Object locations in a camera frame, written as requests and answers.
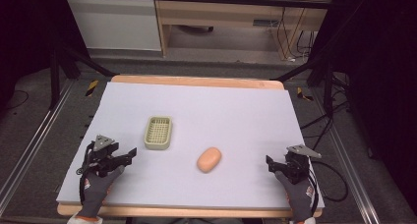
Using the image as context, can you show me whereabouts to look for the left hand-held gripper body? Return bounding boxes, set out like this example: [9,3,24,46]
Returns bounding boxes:
[86,135,120,178]

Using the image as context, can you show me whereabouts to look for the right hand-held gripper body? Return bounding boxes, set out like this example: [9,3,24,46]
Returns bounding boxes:
[282,143,323,186]

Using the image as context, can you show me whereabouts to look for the person's left hand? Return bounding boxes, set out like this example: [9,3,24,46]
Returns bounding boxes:
[77,164,126,218]

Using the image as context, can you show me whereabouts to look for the person's right hand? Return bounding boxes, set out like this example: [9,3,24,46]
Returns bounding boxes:
[274,170,317,223]

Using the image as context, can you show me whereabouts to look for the pale green soap dish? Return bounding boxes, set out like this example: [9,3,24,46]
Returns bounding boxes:
[144,115,173,151]

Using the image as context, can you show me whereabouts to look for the white table mat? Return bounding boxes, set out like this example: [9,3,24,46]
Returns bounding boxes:
[55,82,327,210]

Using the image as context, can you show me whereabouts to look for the yellow black tape marker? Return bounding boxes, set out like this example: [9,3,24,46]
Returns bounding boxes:
[296,86,314,102]
[85,79,99,97]

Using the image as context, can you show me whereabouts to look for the wooden table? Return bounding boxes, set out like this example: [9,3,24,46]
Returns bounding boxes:
[56,74,325,219]

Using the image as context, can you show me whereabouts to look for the white cabinet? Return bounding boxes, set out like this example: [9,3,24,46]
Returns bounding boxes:
[65,0,162,52]

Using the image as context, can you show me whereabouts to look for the wooden desk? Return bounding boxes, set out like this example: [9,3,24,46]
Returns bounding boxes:
[152,0,336,60]

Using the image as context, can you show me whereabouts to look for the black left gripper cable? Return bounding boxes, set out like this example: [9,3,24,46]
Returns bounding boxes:
[76,142,96,206]

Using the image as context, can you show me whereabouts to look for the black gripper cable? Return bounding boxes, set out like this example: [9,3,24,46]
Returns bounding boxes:
[76,142,96,206]
[307,159,349,216]

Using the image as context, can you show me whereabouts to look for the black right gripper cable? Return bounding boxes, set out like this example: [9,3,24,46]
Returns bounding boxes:
[307,159,349,216]

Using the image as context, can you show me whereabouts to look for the metal floor rail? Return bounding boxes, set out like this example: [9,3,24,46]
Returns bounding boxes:
[311,85,382,224]
[0,80,77,215]

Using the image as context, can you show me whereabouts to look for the black floor cables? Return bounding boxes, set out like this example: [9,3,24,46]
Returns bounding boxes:
[298,71,353,151]

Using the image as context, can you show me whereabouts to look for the black frame stand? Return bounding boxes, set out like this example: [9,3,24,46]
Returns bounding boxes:
[48,43,116,111]
[268,55,336,118]

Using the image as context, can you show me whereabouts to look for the hanging black cables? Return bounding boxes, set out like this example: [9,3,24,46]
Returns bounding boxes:
[275,6,317,63]

